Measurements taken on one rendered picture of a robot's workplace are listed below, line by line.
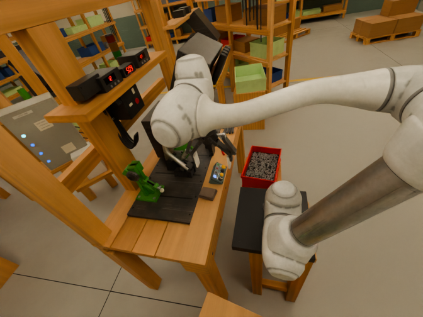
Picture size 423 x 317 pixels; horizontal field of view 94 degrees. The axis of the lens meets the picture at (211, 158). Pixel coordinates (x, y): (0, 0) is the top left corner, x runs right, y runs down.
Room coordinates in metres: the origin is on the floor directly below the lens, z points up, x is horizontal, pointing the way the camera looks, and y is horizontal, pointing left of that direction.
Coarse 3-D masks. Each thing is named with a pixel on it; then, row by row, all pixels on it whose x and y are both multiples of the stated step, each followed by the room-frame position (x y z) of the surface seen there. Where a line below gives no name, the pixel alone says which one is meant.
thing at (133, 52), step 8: (144, 48) 1.46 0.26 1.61; (120, 56) 1.40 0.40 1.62; (128, 56) 1.35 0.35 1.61; (136, 56) 1.35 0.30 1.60; (144, 56) 1.43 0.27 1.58; (120, 64) 1.38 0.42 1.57; (136, 64) 1.34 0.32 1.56; (96, 72) 1.14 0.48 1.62; (104, 72) 1.10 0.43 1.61; (112, 72) 1.12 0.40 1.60; (96, 80) 1.03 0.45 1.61; (104, 80) 1.05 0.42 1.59; (112, 80) 1.09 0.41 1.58; (120, 80) 1.15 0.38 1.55; (104, 88) 1.02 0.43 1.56; (112, 88) 1.07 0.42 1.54
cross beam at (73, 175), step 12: (156, 84) 1.78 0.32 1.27; (144, 96) 1.57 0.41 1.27; (156, 96) 1.72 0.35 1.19; (144, 108) 1.51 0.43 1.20; (120, 120) 1.25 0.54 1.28; (132, 120) 1.34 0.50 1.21; (84, 156) 0.92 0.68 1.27; (96, 156) 0.97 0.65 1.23; (72, 168) 0.84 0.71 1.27; (84, 168) 0.87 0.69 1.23; (60, 180) 0.76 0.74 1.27; (72, 180) 0.79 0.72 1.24; (72, 192) 0.75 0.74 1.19
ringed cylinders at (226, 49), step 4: (224, 48) 1.26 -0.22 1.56; (228, 48) 1.29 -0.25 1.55; (224, 52) 1.21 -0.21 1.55; (228, 52) 1.26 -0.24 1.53; (220, 56) 1.17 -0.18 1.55; (224, 56) 1.16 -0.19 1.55; (220, 60) 1.16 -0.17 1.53; (224, 60) 1.17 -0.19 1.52; (220, 64) 1.16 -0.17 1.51; (224, 64) 1.32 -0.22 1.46; (216, 68) 1.18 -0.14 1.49; (220, 68) 1.17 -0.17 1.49; (216, 72) 1.18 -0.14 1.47; (220, 72) 1.23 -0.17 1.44; (212, 76) 1.20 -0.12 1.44; (216, 76) 1.18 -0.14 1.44; (212, 80) 1.19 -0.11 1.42; (216, 80) 1.18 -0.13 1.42; (216, 84) 1.20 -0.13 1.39
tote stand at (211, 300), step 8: (208, 296) 0.27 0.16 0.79; (216, 296) 0.26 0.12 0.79; (208, 304) 0.24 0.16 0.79; (216, 304) 0.23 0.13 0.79; (224, 304) 0.23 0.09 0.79; (232, 304) 0.22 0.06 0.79; (200, 312) 0.22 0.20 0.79; (208, 312) 0.21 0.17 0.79; (216, 312) 0.21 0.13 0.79; (224, 312) 0.20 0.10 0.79; (232, 312) 0.19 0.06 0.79; (240, 312) 0.19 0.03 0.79; (248, 312) 0.18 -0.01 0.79
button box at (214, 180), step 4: (216, 164) 0.96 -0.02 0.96; (220, 164) 0.96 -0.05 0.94; (220, 168) 0.93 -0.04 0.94; (212, 172) 0.91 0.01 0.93; (220, 172) 0.90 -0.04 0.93; (224, 172) 0.90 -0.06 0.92; (212, 176) 0.86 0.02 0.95; (220, 176) 0.87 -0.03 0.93; (224, 176) 0.87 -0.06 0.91; (212, 180) 0.84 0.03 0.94; (216, 180) 0.83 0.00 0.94
